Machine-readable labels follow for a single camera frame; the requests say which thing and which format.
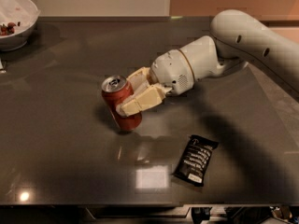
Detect red berries in bowl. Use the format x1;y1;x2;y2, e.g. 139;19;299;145
0;22;21;36

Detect white bowl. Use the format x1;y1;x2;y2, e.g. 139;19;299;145
0;0;41;52

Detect black snack bar wrapper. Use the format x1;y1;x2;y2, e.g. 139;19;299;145
173;134;219;186

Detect white napkin in bowl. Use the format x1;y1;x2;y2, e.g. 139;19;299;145
0;0;39;26

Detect red coke can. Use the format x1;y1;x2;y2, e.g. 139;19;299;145
101;75;142;132

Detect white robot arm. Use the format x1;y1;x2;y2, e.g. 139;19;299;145
116;10;299;117

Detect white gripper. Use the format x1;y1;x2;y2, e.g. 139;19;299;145
116;49;194;117

